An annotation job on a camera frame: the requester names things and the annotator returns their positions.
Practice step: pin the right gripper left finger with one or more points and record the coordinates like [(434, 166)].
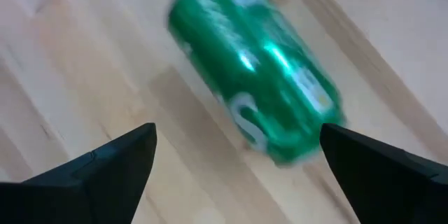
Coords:
[(77, 196)]

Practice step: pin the green Sprite can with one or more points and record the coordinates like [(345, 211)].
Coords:
[(252, 59)]

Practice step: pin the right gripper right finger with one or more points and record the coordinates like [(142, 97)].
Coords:
[(392, 192)]

